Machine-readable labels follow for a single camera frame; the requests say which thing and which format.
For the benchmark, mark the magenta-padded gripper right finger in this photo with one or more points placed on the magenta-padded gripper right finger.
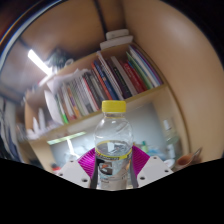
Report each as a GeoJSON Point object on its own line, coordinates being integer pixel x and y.
{"type": "Point", "coordinates": [145, 165]}

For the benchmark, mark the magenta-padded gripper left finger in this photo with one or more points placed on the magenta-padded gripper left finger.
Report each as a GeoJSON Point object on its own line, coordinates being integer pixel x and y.
{"type": "Point", "coordinates": [85, 165]}

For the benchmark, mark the clear yellow-capped drink bottle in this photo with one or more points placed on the clear yellow-capped drink bottle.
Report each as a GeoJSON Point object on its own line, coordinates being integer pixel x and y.
{"type": "Point", "coordinates": [113, 143]}

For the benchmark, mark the slim bottle with green cap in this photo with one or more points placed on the slim bottle with green cap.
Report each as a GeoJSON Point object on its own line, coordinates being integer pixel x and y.
{"type": "Point", "coordinates": [144, 147]}

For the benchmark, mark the white LED desk lamp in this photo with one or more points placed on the white LED desk lamp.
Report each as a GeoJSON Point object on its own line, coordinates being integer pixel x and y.
{"type": "Point", "coordinates": [65, 138]}

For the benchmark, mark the clear glass bottle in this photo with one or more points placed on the clear glass bottle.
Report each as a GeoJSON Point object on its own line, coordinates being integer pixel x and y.
{"type": "Point", "coordinates": [171, 135]}

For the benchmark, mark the brown mug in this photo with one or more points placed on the brown mug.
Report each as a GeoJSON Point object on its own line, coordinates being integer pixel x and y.
{"type": "Point", "coordinates": [185, 160]}

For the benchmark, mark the hanging clothes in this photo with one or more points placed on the hanging clothes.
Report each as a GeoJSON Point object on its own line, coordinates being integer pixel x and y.
{"type": "Point", "coordinates": [8, 133]}

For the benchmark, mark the wooden shelf unit with books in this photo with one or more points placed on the wooden shelf unit with books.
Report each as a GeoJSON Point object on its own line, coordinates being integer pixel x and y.
{"type": "Point", "coordinates": [110, 80]}

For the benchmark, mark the ceiling tube light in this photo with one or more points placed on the ceiling tube light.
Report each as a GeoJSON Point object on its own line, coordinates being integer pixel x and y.
{"type": "Point", "coordinates": [39, 61]}

